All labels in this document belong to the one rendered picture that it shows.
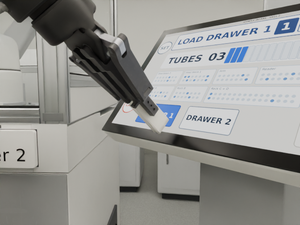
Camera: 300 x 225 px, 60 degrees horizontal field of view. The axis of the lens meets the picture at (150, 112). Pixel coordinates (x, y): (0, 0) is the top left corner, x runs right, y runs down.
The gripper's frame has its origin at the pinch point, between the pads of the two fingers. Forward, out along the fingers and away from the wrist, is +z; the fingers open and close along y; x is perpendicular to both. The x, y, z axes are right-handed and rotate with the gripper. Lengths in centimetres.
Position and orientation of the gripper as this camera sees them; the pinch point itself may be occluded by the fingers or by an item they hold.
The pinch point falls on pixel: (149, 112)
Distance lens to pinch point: 40.9
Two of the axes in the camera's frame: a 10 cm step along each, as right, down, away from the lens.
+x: -5.4, 7.6, -3.6
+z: 5.7, 6.5, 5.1
